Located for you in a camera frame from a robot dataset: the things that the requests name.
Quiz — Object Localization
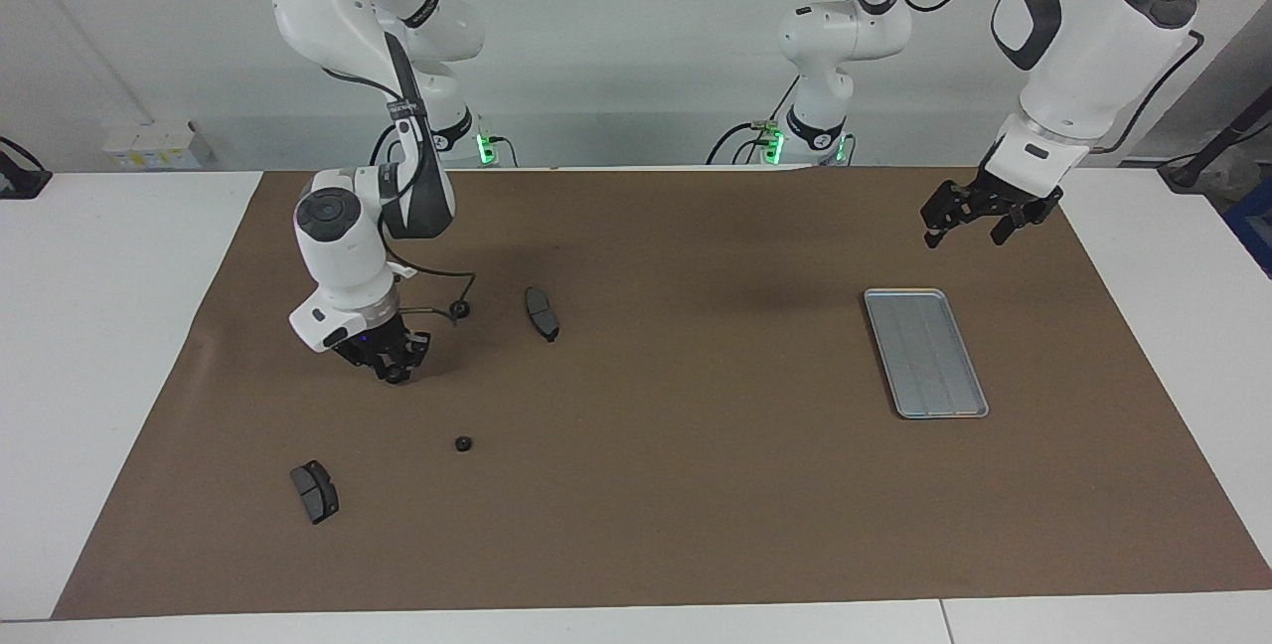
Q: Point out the silver ribbed metal tray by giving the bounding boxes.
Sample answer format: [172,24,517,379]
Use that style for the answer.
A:
[863,288,991,420]

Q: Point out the brown table mat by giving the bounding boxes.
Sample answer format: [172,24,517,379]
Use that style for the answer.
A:
[52,165,1272,620]

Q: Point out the dark grey brake pad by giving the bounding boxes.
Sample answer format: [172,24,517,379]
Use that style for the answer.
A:
[524,286,560,344]
[290,460,340,526]

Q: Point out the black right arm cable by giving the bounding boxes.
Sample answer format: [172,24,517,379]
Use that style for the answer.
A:
[323,28,478,327]

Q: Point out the blue plastic crate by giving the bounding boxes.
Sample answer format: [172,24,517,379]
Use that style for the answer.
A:
[1225,177,1272,279]

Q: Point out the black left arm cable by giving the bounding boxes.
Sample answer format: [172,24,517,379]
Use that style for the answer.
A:
[884,0,1208,156]

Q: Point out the black pole stand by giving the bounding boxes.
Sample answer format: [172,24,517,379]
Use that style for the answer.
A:
[1158,87,1272,193]

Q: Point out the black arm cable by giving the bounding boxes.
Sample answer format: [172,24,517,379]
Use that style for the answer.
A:
[884,0,1208,156]
[323,28,478,327]

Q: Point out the black desk clamp mount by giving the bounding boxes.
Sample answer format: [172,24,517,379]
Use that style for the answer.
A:
[0,135,53,200]

